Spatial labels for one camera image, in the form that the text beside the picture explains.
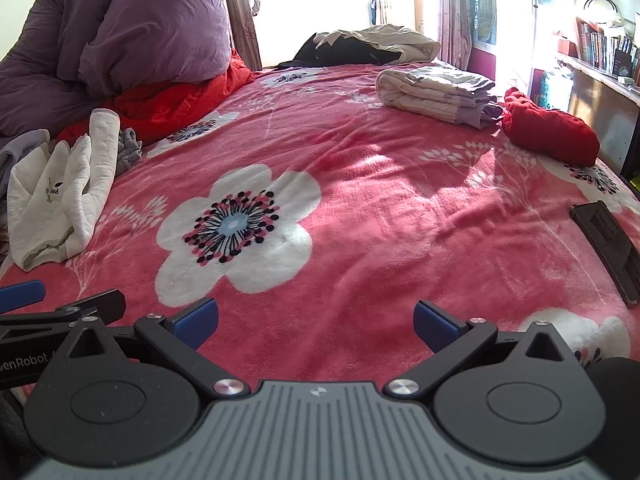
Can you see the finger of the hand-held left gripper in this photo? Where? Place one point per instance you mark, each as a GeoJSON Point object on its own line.
{"type": "Point", "coordinates": [100, 305]}
{"type": "Point", "coordinates": [20, 294]}

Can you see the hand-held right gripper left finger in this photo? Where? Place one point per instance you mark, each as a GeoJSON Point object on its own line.
{"type": "Point", "coordinates": [197, 322]}

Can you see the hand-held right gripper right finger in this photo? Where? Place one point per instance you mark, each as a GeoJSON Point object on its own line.
{"type": "Point", "coordinates": [435, 327]}

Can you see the white quilted garment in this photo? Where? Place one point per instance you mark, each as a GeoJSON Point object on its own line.
{"type": "Point", "coordinates": [50, 200]}

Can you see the lavender cloth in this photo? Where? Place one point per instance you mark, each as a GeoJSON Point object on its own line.
{"type": "Point", "coordinates": [20, 155]}

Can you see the pink floral blanket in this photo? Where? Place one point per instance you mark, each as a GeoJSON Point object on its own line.
{"type": "Point", "coordinates": [375, 185]}

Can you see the black flat device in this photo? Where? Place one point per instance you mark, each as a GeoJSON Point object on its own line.
{"type": "Point", "coordinates": [607, 245]}

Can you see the red quilt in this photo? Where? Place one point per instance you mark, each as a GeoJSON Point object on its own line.
{"type": "Point", "coordinates": [190, 100]}

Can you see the red knit sweater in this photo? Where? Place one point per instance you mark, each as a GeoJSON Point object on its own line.
{"type": "Point", "coordinates": [545, 130]}

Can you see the purple duvet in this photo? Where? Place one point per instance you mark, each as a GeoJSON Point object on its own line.
{"type": "Point", "coordinates": [125, 25]}

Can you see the wooden shelf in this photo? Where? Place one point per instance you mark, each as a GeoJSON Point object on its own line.
{"type": "Point", "coordinates": [595, 95]}

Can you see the beige garment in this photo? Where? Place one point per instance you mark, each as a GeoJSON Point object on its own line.
{"type": "Point", "coordinates": [400, 40]}

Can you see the brown patterned curtain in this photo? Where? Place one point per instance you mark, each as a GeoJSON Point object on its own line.
{"type": "Point", "coordinates": [245, 20]}

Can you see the pink patterned curtain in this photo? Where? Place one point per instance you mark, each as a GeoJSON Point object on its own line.
{"type": "Point", "coordinates": [455, 10]}

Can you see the row of books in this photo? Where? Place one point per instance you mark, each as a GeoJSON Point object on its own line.
{"type": "Point", "coordinates": [600, 47]}

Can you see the blue wall poster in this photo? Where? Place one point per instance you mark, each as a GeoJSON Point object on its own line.
{"type": "Point", "coordinates": [482, 5]}

